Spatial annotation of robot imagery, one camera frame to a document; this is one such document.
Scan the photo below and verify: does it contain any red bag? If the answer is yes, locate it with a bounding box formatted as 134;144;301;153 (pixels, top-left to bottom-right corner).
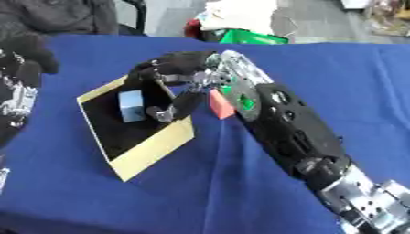
182;17;207;40

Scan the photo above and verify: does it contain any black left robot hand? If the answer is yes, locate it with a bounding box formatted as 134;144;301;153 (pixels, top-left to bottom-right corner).
0;32;61;148

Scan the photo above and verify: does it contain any person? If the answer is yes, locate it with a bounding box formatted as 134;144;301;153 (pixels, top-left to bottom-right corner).
0;0;121;37

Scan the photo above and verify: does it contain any clutter pile on floor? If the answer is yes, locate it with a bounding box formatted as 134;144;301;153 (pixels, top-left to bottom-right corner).
366;0;410;37

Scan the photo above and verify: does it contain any red block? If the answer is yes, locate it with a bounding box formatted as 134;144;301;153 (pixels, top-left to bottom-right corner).
208;88;237;120

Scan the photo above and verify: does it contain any black chair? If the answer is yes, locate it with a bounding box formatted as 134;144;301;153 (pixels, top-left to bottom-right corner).
118;0;149;37

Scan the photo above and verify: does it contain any green box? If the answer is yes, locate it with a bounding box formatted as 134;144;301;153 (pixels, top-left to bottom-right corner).
216;28;290;46

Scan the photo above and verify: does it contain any tan cardboard box black inside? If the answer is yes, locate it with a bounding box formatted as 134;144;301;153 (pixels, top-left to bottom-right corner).
75;74;198;183

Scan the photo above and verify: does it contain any pale blue block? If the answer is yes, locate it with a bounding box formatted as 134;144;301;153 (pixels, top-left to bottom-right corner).
116;90;147;123

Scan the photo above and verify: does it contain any white bag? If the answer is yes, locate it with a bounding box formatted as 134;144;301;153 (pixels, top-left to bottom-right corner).
199;0;281;35

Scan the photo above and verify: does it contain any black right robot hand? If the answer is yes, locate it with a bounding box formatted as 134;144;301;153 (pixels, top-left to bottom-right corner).
126;50;221;123

